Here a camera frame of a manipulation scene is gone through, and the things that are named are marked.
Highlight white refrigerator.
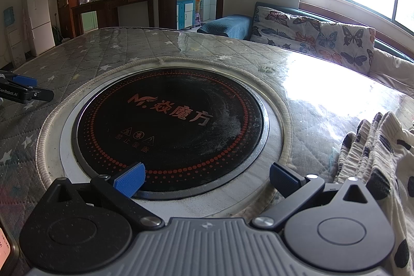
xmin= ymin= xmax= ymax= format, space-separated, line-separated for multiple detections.
xmin=25 ymin=0 xmax=56 ymax=57

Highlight blue and white cabinet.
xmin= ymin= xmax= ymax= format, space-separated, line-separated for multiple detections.
xmin=176 ymin=0 xmax=203 ymax=30

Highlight round black induction cooker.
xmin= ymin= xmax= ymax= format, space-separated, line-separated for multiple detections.
xmin=60 ymin=64 xmax=285 ymax=202

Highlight teal sofa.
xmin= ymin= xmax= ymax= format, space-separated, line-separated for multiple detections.
xmin=197 ymin=1 xmax=414 ymax=102

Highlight cream dark spotted pants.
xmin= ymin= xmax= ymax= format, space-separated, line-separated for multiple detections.
xmin=333 ymin=111 xmax=414 ymax=276

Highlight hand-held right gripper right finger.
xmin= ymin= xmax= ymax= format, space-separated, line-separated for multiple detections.
xmin=251 ymin=163 xmax=376 ymax=231

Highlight beige pillow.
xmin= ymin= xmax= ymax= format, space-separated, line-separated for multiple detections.
xmin=369 ymin=48 xmax=414 ymax=99

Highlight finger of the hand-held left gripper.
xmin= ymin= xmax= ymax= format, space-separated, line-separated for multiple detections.
xmin=0 ymin=71 xmax=38 ymax=88
xmin=31 ymin=88 xmax=54 ymax=103

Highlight butterfly print cushion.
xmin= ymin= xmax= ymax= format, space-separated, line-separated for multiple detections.
xmin=250 ymin=6 xmax=376 ymax=75

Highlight smartphone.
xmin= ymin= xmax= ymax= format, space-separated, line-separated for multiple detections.
xmin=0 ymin=221 xmax=20 ymax=272

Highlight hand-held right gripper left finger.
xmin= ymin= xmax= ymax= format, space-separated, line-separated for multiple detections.
xmin=48 ymin=161 xmax=164 ymax=233

